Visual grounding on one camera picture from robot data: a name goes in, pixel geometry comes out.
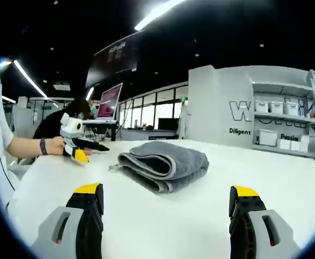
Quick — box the white storage box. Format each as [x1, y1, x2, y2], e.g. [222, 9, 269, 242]
[270, 101, 284, 114]
[255, 100, 269, 113]
[284, 101, 299, 115]
[257, 129, 278, 147]

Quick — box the white partition panel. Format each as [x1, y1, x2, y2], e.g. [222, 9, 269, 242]
[187, 65, 313, 148]

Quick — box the purple wristband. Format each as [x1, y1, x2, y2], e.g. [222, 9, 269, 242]
[39, 138, 49, 156]

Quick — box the dark hanging sign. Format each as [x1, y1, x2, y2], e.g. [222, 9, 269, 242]
[85, 30, 143, 87]

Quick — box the long ceiling light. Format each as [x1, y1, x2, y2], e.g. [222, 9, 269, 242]
[12, 59, 49, 98]
[134, 0, 188, 31]

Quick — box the ceiling air vent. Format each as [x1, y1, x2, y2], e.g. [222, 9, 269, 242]
[52, 80, 72, 91]

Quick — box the person's white shirt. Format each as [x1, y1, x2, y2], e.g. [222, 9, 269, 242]
[0, 77, 22, 214]

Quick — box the person's left hand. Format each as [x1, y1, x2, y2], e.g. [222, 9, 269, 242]
[46, 135, 93, 156]

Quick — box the grey towel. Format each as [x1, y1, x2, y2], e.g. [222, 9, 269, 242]
[108, 140, 210, 194]

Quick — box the dark thin cable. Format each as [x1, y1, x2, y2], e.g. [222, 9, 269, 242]
[0, 94, 16, 191]

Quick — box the black monitor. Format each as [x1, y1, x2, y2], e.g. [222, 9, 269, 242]
[157, 117, 180, 132]

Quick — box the grey shelf unit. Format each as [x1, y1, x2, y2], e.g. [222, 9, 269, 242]
[251, 69, 315, 159]

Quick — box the pink lit screen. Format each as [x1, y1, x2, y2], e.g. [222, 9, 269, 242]
[96, 82, 124, 121]

